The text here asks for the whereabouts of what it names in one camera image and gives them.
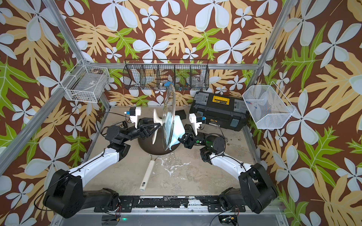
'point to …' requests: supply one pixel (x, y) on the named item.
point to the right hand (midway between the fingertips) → (171, 137)
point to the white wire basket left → (86, 83)
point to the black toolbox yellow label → (220, 110)
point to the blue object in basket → (168, 84)
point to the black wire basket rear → (156, 74)
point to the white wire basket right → (268, 107)
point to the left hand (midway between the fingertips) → (159, 122)
